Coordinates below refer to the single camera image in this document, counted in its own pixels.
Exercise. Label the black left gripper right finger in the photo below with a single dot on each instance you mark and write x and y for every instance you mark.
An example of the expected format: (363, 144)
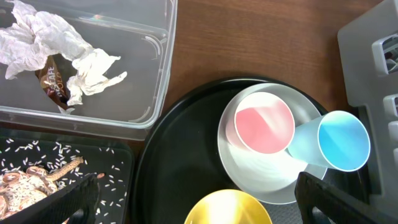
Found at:
(320, 202)

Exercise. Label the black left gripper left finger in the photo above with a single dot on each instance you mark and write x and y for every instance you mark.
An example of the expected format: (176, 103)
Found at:
(74, 204)

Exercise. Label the blue cup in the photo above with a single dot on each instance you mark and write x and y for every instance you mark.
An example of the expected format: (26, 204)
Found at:
(337, 140)

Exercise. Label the grey plate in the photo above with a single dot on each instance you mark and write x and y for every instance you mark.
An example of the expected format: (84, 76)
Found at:
(269, 178)

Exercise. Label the yellow bowl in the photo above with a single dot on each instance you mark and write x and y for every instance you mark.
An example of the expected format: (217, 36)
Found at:
(228, 206)

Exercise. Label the pink cup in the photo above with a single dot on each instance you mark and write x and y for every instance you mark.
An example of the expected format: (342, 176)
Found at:
(261, 122)

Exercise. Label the white tissue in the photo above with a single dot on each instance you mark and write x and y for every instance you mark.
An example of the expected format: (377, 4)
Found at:
(35, 35)

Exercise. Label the grey dishwasher rack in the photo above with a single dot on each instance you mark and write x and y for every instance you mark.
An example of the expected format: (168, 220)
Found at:
(368, 51)

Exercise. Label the clear plastic waste bin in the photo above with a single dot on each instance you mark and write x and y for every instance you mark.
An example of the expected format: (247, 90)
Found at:
(141, 34)

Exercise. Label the black rectangular tray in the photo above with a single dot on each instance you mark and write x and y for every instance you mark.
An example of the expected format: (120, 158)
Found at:
(52, 152)

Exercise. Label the food scraps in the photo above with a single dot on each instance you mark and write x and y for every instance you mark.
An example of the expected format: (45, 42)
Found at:
(21, 189)

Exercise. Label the black round tray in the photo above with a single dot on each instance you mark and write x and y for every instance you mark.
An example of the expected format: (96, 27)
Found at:
(179, 164)

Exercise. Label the brown snack wrapper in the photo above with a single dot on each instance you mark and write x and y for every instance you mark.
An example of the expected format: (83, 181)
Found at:
(52, 84)

